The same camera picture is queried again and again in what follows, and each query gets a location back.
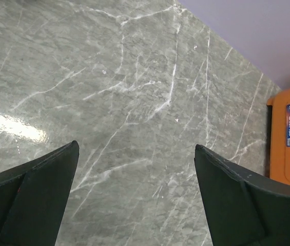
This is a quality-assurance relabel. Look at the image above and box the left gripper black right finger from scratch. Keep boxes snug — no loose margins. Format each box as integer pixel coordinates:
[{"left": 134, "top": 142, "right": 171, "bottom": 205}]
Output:
[{"left": 194, "top": 145, "right": 290, "bottom": 245}]

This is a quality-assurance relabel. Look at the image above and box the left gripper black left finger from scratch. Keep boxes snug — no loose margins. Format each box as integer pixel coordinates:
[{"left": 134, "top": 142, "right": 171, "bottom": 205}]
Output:
[{"left": 0, "top": 140, "right": 79, "bottom": 245}]

